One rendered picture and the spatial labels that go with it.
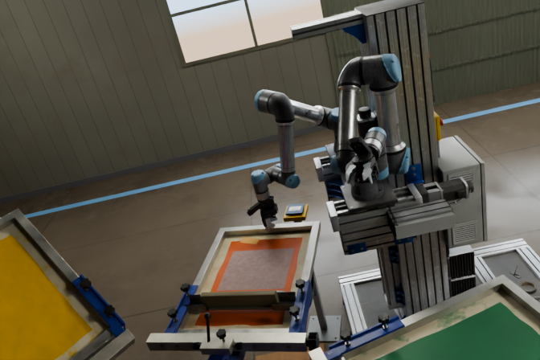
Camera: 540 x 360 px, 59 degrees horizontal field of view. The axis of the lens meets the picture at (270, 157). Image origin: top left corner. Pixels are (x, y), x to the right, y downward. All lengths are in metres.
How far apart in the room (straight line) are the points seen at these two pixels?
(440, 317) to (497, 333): 0.20
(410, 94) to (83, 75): 4.59
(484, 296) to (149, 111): 4.79
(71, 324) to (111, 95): 4.26
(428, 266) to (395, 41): 1.25
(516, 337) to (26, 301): 1.92
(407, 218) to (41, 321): 1.60
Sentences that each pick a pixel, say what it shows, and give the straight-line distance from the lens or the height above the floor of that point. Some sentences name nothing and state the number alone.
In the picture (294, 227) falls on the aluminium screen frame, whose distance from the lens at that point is 2.64.
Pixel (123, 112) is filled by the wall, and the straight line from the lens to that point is 6.23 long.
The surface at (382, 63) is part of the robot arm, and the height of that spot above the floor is 1.88.
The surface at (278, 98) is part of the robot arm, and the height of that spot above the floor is 1.70.
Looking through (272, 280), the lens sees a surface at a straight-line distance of 2.38.
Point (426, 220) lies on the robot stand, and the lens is 2.23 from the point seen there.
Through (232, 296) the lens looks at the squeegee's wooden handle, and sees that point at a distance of 2.22.
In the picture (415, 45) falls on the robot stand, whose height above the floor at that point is 1.86.
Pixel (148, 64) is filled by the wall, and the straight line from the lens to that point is 5.97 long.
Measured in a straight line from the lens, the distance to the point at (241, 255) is 2.60.
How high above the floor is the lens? 2.46
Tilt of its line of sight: 25 degrees down
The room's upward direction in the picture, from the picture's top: 14 degrees counter-clockwise
